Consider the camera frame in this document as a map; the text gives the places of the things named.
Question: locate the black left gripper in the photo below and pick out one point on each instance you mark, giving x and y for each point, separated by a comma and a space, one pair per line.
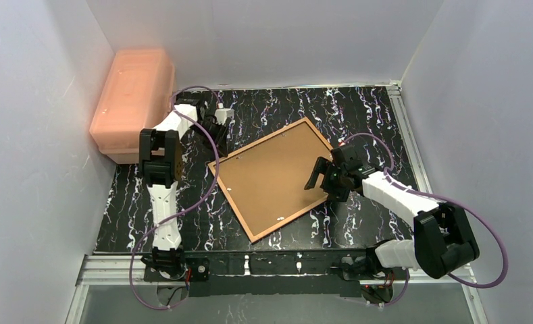
215, 133

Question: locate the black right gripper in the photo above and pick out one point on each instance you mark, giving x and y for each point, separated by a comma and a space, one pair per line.
330, 177

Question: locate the brown fibreboard backing board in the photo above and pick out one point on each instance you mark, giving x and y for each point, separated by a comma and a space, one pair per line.
270, 179

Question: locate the wooden picture frame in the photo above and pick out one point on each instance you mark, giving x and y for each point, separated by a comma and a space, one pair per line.
230, 196

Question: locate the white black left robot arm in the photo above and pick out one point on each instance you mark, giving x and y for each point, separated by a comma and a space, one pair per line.
160, 162

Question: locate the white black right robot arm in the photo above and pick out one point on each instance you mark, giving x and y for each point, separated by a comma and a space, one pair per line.
442, 236

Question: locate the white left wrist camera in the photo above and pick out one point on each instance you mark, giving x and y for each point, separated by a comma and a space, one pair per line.
222, 114

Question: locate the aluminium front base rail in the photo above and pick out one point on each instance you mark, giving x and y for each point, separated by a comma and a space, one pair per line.
109, 291

